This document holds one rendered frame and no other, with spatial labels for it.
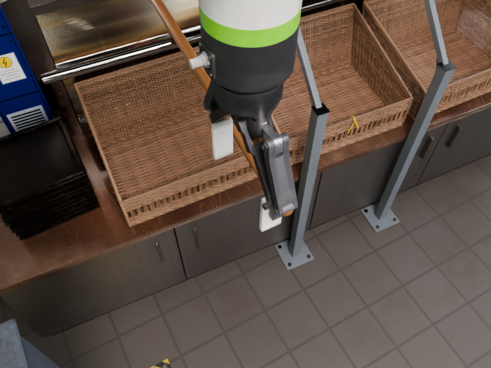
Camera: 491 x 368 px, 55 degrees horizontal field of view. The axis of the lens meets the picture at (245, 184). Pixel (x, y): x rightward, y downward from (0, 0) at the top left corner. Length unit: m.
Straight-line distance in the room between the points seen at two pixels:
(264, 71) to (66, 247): 1.33
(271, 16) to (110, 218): 1.37
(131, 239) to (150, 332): 0.59
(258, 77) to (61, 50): 1.32
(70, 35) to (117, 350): 1.25
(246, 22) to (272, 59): 0.05
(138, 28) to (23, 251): 0.85
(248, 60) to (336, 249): 1.89
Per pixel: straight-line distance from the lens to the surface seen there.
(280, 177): 0.51
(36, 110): 1.83
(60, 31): 1.70
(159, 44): 1.33
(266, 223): 0.60
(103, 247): 1.65
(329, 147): 1.81
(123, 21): 1.71
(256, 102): 0.47
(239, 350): 2.05
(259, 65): 0.43
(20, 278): 1.69
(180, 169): 1.76
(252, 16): 0.40
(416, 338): 2.19
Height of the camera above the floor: 1.98
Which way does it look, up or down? 55 degrees down
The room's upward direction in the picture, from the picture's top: straight up
